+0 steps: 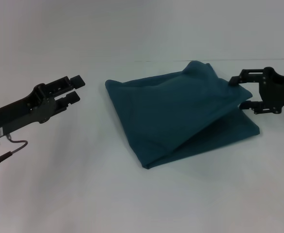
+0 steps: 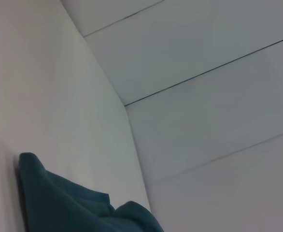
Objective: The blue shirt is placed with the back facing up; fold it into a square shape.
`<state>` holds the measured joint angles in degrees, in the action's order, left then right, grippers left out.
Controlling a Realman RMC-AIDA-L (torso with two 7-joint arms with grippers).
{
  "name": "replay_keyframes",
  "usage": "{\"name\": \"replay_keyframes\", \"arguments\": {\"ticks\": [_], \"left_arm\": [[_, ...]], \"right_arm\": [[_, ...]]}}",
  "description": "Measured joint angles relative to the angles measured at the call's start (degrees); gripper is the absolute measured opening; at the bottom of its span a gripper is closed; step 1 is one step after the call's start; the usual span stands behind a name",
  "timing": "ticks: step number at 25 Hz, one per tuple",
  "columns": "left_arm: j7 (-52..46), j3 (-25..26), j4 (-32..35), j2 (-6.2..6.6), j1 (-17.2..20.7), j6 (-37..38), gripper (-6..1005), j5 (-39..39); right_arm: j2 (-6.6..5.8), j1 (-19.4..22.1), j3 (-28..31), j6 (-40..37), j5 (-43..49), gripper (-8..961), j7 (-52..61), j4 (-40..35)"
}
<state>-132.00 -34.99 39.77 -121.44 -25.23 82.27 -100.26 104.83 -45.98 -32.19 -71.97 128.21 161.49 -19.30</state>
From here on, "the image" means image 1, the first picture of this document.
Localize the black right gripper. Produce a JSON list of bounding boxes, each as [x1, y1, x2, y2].
[[228, 67, 284, 115]]

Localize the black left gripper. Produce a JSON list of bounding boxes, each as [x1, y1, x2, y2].
[[0, 74, 86, 134]]

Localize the blue shirt with FREE print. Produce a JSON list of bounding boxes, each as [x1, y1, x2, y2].
[[104, 60, 262, 170]]

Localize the left arm cable with plug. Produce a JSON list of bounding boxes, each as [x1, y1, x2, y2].
[[0, 133, 29, 173]]

